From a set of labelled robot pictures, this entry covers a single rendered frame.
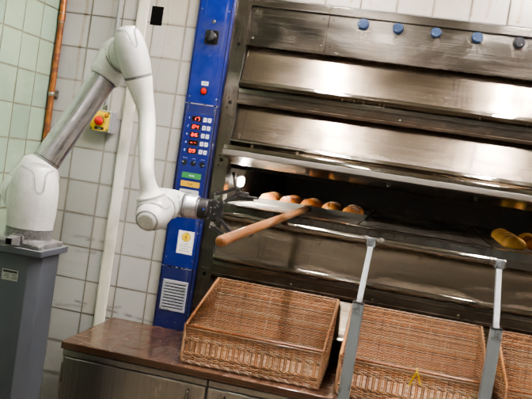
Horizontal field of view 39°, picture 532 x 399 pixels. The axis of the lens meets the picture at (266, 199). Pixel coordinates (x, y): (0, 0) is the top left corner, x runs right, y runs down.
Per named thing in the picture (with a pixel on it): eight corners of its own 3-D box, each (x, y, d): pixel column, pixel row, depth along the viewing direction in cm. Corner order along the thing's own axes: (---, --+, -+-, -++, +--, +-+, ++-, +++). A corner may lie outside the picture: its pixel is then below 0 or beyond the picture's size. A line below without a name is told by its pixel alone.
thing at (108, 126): (94, 131, 350) (97, 109, 349) (115, 134, 348) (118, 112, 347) (88, 130, 343) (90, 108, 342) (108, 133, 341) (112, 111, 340)
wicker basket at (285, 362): (207, 336, 339) (217, 275, 338) (332, 360, 330) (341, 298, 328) (176, 362, 291) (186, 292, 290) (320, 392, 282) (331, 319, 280)
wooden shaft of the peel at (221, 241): (224, 248, 194) (226, 237, 194) (213, 246, 194) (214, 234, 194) (309, 212, 362) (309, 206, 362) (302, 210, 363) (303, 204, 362)
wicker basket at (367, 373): (341, 362, 328) (351, 300, 326) (473, 389, 318) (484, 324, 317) (330, 394, 280) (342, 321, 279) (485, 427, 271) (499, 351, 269)
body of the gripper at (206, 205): (203, 195, 282) (227, 199, 281) (199, 218, 283) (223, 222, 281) (198, 196, 275) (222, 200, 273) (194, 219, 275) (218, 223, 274)
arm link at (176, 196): (187, 214, 286) (176, 225, 274) (148, 208, 289) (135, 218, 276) (189, 188, 283) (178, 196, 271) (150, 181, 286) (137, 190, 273)
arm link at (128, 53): (160, 71, 268) (148, 73, 280) (147, 20, 264) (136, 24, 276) (124, 79, 262) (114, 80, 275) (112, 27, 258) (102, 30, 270)
